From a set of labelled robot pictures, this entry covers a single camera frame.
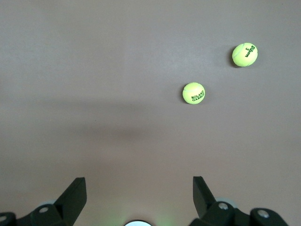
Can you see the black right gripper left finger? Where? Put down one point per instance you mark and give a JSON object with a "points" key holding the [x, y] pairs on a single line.
{"points": [[65, 202]]}

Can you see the tennis ball Wilson print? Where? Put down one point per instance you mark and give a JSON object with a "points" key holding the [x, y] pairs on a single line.
{"points": [[245, 54]]}

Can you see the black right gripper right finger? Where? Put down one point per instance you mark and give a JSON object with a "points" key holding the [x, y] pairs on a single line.
{"points": [[207, 207]]}

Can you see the tennis ball Roland Garros print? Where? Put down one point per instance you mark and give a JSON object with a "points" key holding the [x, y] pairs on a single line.
{"points": [[193, 93]]}

